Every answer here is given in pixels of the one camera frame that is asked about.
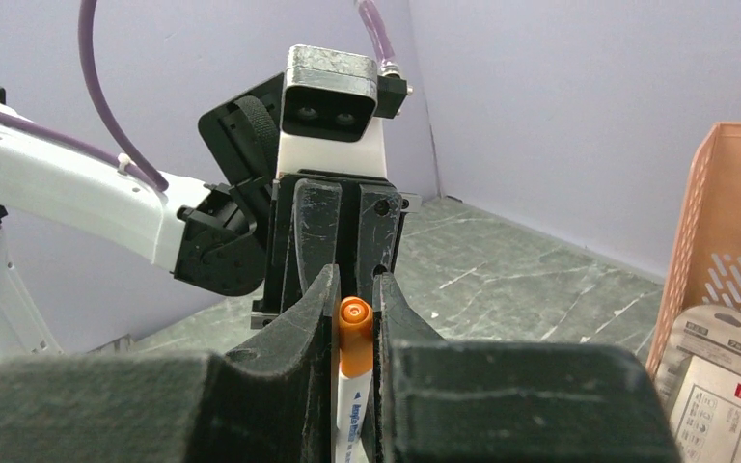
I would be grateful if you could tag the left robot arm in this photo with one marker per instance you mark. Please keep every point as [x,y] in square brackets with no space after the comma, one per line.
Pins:
[211,236]

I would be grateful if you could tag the grey stationery blister pack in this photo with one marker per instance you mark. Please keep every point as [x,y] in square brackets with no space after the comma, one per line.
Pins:
[711,332]

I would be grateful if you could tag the white pen red tip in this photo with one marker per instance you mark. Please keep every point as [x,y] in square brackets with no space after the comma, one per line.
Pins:
[352,404]

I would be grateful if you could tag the orange pen cap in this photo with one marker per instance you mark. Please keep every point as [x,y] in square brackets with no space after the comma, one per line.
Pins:
[356,338]

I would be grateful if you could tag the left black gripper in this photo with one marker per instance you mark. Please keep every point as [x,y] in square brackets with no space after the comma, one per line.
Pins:
[320,219]

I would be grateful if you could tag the orange plastic file organizer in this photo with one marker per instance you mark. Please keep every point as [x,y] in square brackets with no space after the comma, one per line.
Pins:
[705,266]

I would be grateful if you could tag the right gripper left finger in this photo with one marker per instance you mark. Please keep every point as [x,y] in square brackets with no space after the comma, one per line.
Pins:
[270,399]

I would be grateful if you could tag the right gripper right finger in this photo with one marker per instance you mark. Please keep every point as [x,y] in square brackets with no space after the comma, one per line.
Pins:
[440,400]

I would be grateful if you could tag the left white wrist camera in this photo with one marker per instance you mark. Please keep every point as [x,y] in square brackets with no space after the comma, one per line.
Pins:
[334,104]

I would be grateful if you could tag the white red box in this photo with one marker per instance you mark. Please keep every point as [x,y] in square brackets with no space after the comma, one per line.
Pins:
[705,412]

